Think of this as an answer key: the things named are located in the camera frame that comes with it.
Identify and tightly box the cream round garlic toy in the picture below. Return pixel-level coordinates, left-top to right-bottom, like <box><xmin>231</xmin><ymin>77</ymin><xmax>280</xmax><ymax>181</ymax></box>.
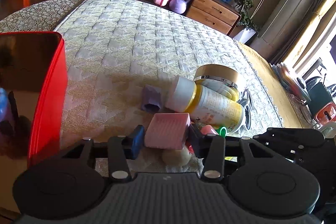
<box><xmin>162</xmin><ymin>146</ymin><xmax>191</xmax><ymax>166</ymax></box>

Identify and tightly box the pink ridged soap box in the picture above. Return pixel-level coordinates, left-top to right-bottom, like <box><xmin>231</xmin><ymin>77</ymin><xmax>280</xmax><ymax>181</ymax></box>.
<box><xmin>144</xmin><ymin>113</ymin><xmax>190</xmax><ymax>150</ymax></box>

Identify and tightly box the yellow white lotion bottle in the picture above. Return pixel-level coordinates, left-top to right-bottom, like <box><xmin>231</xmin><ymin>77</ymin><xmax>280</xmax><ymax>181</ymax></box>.
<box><xmin>165</xmin><ymin>76</ymin><xmax>245</xmax><ymax>132</ymax></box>

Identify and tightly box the gold lidded round tin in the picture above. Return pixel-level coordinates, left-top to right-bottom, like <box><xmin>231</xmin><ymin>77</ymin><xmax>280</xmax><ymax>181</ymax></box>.
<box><xmin>194</xmin><ymin>64</ymin><xmax>239</xmax><ymax>89</ymax></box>

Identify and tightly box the stack of colourful folders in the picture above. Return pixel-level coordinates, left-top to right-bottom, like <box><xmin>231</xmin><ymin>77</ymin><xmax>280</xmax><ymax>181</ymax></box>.
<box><xmin>271</xmin><ymin>63</ymin><xmax>311</xmax><ymax>103</ymax></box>

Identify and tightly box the small purple angular container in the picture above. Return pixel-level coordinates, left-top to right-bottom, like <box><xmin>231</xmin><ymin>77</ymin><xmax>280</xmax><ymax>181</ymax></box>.
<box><xmin>141</xmin><ymin>85</ymin><xmax>162</xmax><ymax>113</ymax></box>

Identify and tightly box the quilted cream mattress pad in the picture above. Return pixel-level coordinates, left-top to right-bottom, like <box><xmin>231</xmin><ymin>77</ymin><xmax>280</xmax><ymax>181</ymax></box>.
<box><xmin>53</xmin><ymin>0</ymin><xmax>284</xmax><ymax>148</ymax></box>

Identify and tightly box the red metal tin box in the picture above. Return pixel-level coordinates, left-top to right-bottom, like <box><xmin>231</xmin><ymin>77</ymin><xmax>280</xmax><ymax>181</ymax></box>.
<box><xmin>1</xmin><ymin>31</ymin><xmax>68</xmax><ymax>213</ymax></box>

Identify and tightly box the white standing air conditioner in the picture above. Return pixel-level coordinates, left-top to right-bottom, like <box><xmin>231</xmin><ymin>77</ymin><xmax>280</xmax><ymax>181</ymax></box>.
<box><xmin>250</xmin><ymin>0</ymin><xmax>313</xmax><ymax>59</ymax></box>

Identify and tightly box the purple kettlebell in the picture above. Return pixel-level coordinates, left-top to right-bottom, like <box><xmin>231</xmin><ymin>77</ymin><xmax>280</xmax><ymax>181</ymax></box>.
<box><xmin>169</xmin><ymin>0</ymin><xmax>191</xmax><ymax>14</ymax></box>

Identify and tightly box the gold floral lace tablecloth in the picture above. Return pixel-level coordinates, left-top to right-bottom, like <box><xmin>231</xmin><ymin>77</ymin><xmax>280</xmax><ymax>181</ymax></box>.
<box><xmin>1</xmin><ymin>0</ymin><xmax>84</xmax><ymax>33</ymax></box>

